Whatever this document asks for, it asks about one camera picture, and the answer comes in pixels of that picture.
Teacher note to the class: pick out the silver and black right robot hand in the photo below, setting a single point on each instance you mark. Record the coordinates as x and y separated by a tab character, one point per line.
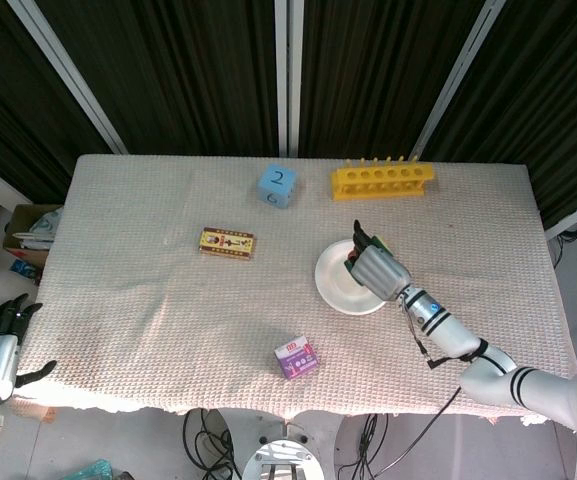
380	272

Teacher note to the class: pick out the green yellow sponge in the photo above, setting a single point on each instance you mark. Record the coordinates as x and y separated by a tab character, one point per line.
382	244

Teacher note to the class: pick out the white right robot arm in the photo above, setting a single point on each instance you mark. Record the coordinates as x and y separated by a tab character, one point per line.
450	332

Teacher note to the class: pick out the round white robot base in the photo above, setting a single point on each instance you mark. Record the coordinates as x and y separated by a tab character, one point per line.
283	460

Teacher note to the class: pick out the white paper plate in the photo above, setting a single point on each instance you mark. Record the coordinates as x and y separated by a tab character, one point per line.
335	285

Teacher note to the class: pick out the yellow test tube rack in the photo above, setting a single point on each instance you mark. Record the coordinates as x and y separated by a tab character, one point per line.
383	182

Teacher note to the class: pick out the blue plastic packet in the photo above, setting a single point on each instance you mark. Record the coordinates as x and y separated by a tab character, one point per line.
24	269

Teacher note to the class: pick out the purple soap box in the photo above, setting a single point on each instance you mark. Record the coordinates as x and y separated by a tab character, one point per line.
295	360

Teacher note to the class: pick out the blue foam number cube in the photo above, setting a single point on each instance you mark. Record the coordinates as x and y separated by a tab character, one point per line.
277	185

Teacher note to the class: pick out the open cardboard box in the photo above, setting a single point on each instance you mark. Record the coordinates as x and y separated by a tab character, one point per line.
33	225

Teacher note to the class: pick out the teal bubble wrap bag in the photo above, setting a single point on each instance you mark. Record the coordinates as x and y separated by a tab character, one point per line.
90	471

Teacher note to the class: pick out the yellow and brown carton box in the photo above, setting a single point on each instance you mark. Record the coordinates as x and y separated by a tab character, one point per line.
228	243

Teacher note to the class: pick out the beige woven tablecloth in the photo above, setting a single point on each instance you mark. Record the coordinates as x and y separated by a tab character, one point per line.
168	310

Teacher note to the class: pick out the black pleated curtain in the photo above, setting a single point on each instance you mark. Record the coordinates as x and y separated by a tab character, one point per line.
178	75

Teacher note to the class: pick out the white frame post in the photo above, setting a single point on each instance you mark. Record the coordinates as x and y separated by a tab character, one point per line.
288	75
458	75
68	75

